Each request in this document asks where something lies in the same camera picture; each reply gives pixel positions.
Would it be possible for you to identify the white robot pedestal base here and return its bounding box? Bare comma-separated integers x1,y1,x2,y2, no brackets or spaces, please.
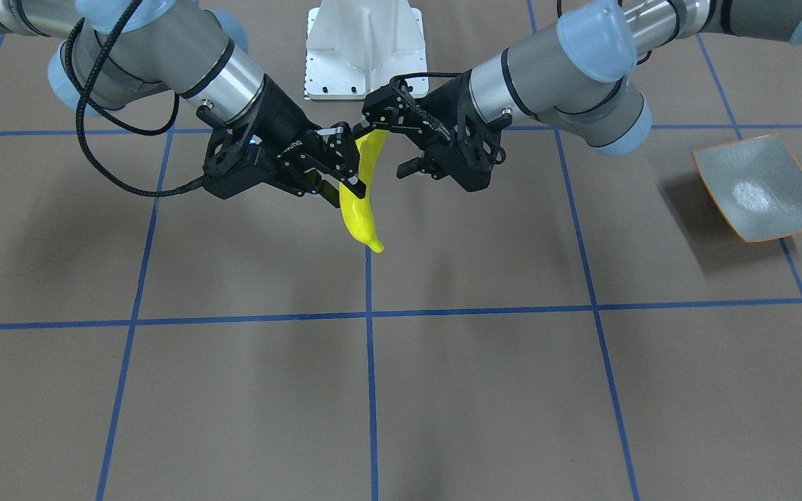
304,1,429,100

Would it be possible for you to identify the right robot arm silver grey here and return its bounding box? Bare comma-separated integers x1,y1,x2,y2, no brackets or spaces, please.
0,1,367,207

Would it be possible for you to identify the grey square plate orange rim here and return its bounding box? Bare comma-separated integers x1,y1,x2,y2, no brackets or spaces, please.
693,134,802,242

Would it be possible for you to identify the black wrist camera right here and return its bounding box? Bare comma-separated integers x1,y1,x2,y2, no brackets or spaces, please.
203,125,279,200

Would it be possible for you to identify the black braided cable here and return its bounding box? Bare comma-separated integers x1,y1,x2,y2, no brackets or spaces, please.
394,70,464,83
75,0,221,198

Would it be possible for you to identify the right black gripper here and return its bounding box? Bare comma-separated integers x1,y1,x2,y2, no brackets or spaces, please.
214,76,368,200

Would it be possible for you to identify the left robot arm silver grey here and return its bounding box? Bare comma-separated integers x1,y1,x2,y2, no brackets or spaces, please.
354,1,802,191

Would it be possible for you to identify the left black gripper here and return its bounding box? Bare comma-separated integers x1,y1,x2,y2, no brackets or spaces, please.
362,71,512,191

